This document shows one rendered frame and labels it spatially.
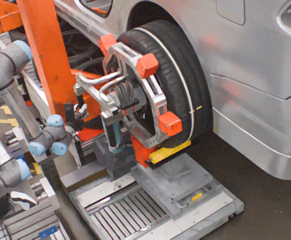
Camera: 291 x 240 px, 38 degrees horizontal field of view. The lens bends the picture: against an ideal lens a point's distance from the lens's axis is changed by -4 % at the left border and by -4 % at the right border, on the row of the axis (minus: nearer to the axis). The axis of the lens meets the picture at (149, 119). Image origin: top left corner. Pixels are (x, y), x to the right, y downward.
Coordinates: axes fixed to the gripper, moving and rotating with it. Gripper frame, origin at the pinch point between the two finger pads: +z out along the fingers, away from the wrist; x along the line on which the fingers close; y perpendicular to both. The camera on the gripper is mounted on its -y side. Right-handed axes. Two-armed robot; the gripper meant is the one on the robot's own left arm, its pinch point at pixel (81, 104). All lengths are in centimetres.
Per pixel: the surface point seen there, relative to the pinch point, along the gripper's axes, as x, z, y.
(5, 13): -147, 166, 13
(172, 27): 50, 19, -34
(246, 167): 84, 46, 83
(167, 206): 41, -9, 66
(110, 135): 24.8, -25.3, -0.8
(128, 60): 31.4, -1.7, -27.5
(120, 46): 24.0, 11.3, -28.4
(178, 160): 45, 14, 50
